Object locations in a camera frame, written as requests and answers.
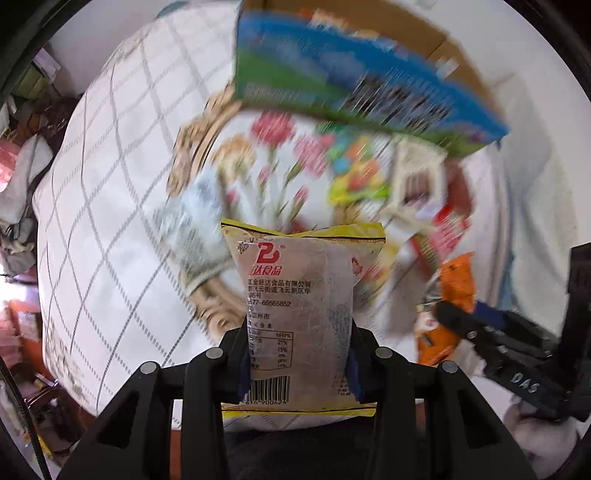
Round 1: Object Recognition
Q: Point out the orange snack packet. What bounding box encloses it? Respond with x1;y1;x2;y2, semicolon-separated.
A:
414;252;477;366

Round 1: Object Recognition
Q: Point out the white cloth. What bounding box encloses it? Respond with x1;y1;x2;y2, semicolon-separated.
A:
502;396;583;468

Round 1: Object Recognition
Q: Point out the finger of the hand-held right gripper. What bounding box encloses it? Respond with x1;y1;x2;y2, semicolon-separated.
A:
435;300;491;345
475;301;514;329

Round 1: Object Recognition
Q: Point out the colourful candy packet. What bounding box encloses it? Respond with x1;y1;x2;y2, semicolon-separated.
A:
327;133;394;205

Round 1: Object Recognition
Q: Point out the pile of clothes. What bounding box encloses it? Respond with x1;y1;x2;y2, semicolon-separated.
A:
0;95;70;278

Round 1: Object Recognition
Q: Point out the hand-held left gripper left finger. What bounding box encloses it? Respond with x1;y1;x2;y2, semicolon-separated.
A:
60;323;253;480

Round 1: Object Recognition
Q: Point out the dark cloth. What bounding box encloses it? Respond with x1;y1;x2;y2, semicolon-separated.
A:
225;414;379;480

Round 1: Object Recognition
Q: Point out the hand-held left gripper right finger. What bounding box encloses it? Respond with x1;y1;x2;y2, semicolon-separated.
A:
345;318;539;480

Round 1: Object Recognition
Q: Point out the red snack packet with crown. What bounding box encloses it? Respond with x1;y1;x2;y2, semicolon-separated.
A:
410;203;472;269

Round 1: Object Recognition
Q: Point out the cardboard box with blue print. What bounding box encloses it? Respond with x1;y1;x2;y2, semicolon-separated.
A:
231;0;511;158

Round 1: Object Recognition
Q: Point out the cream snack box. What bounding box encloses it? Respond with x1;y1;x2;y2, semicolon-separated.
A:
389;137;448;219

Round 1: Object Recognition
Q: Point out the black cable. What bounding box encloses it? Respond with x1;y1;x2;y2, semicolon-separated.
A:
0;357;52;480

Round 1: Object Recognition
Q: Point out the yellow snack packet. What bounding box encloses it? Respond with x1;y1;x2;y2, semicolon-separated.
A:
220;220;387;419

